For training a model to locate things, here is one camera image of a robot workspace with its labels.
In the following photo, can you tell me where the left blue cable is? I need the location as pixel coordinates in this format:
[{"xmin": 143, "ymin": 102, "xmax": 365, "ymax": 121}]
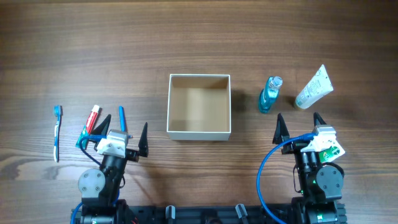
[{"xmin": 70, "ymin": 134, "xmax": 121, "ymax": 224}]

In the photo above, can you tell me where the blue mouthwash bottle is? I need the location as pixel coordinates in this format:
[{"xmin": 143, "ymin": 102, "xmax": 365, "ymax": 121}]
[{"xmin": 258, "ymin": 76, "xmax": 283, "ymax": 113}]

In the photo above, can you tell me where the blue white toothbrush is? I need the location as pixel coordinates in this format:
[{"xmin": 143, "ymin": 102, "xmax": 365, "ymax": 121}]
[{"xmin": 53, "ymin": 105, "xmax": 63, "ymax": 162}]

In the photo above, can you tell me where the red green toothpaste tube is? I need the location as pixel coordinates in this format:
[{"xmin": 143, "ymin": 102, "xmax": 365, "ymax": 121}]
[{"xmin": 75, "ymin": 105, "xmax": 100, "ymax": 148}]

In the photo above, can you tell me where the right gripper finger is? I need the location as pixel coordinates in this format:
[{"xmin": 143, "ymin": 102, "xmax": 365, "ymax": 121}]
[
  {"xmin": 272, "ymin": 113, "xmax": 290, "ymax": 144},
  {"xmin": 313, "ymin": 112, "xmax": 326, "ymax": 126}
]

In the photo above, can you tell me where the blue cable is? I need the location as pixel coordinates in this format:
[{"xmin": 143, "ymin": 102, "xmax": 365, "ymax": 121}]
[
  {"xmin": 70, "ymin": 134, "xmax": 121, "ymax": 224},
  {"xmin": 256, "ymin": 133, "xmax": 318, "ymax": 224}
]

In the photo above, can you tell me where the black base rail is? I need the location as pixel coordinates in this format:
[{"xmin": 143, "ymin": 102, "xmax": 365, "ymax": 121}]
[{"xmin": 70, "ymin": 203, "xmax": 346, "ymax": 224}]

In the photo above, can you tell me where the green soap bar pack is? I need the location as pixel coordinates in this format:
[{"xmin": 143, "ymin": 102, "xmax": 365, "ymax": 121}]
[{"xmin": 319, "ymin": 146, "xmax": 345, "ymax": 163}]

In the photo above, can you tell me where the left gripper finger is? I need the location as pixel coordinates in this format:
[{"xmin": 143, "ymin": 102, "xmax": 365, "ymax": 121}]
[
  {"xmin": 138, "ymin": 123, "xmax": 149, "ymax": 157},
  {"xmin": 91, "ymin": 114, "xmax": 111, "ymax": 136}
]

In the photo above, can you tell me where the white cardboard box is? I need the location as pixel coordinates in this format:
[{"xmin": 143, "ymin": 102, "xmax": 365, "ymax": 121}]
[{"xmin": 166, "ymin": 74, "xmax": 231, "ymax": 141}]

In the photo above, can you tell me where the blue disposable razor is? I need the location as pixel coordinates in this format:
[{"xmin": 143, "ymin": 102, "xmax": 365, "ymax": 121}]
[{"xmin": 119, "ymin": 106, "xmax": 126, "ymax": 132}]

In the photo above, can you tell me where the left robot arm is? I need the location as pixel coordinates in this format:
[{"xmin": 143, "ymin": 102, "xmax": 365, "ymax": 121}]
[{"xmin": 70, "ymin": 115, "xmax": 149, "ymax": 224}]

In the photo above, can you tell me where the white lotion tube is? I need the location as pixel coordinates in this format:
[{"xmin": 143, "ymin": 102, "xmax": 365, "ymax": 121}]
[{"xmin": 294, "ymin": 64, "xmax": 333, "ymax": 110}]

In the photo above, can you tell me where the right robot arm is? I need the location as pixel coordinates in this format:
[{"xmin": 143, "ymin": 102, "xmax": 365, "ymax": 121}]
[{"xmin": 278, "ymin": 113, "xmax": 348, "ymax": 224}]

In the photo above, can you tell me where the right blue cable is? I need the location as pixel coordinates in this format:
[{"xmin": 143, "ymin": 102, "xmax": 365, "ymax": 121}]
[{"xmin": 256, "ymin": 133, "xmax": 318, "ymax": 224}]

